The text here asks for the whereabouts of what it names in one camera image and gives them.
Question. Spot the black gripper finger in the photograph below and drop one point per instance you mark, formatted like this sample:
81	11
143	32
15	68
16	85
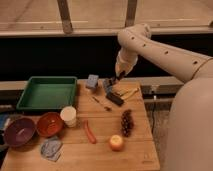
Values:
120	76

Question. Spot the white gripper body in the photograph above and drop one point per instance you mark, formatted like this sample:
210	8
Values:
125	61

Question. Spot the black handled brush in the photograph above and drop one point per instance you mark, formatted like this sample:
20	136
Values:
111	81

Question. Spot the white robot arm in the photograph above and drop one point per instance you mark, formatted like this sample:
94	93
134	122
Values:
190	133

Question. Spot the white plastic cup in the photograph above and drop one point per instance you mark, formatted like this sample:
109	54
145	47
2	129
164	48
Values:
69	116

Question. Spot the grey metal scoop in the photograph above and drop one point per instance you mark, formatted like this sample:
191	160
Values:
106	88

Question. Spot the yellow banana toy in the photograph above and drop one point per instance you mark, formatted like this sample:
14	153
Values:
129	94

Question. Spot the black rectangular block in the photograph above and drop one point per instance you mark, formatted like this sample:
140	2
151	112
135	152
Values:
115	99

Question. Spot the blue grey sponge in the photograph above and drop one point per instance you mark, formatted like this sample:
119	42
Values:
92	81

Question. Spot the thin brown stick tool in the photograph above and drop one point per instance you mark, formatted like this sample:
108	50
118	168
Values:
105	107

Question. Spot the dark grape bunch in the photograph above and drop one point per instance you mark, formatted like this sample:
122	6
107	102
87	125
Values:
127	123

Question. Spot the orange carrot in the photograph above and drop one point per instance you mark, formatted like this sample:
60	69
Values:
89	134

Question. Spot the red yellow apple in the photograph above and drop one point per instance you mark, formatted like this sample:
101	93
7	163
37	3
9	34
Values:
116	143

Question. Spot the green plastic tray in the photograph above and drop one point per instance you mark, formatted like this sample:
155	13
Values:
48	93

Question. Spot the red bowl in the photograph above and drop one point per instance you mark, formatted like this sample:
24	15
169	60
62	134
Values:
49	124

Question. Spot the grey crumpled cloth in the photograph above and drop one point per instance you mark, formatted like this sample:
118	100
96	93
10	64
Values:
50	148

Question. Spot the purple bowl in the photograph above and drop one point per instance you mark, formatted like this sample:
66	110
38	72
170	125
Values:
19	132

